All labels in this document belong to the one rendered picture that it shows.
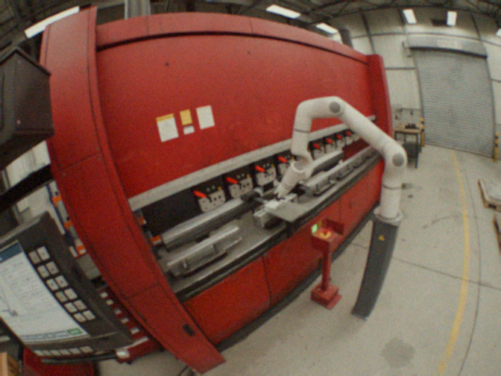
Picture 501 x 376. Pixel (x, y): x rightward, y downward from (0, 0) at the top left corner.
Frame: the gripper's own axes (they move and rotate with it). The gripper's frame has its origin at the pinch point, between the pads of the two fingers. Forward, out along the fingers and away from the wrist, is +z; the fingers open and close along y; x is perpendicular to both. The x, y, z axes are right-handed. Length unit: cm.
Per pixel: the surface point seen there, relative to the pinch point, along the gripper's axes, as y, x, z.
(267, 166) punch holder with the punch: 0.7, -17.7, -12.6
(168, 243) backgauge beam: 72, -17, 29
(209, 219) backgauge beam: 38, -19, 28
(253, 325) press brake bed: 46, 67, 77
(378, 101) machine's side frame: -215, -33, -43
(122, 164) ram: 81, -36, -34
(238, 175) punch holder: 22.0, -19.1, -13.2
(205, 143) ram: 38, -34, -32
